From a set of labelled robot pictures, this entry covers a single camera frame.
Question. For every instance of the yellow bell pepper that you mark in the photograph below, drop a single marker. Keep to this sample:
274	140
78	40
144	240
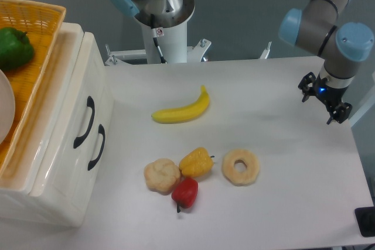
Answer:
197	163

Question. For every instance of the yellow woven basket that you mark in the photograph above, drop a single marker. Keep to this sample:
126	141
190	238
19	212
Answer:
42	23

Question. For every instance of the green bell pepper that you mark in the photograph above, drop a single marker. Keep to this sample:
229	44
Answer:
16	49

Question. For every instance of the beige ring donut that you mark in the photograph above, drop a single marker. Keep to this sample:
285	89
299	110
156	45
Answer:
240	167

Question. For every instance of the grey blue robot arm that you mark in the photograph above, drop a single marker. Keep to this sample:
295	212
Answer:
343	49

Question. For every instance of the black drawer handle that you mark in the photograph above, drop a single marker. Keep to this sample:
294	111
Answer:
86	123
98	148

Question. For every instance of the black top drawer handle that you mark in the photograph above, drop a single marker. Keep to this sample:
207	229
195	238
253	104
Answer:
86	123

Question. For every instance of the black device at edge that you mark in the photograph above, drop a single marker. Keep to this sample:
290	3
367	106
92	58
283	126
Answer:
365	220

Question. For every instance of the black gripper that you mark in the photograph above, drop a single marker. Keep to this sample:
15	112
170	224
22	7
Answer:
311	86

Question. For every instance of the black lower drawer handle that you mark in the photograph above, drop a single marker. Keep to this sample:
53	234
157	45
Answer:
98	148

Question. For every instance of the white drawer cabinet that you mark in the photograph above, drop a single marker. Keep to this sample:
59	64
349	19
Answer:
18	178

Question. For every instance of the white drawer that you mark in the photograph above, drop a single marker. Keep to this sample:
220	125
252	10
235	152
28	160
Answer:
61	160

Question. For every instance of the beige cream puff bread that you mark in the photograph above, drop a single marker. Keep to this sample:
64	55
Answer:
162	175

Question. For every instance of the white plate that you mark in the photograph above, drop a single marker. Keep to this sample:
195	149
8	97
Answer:
7	105

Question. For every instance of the red bell pepper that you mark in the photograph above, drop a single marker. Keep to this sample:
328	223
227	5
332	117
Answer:
185	194

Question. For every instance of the yellow banana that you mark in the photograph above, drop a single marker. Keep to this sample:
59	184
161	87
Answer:
186	113

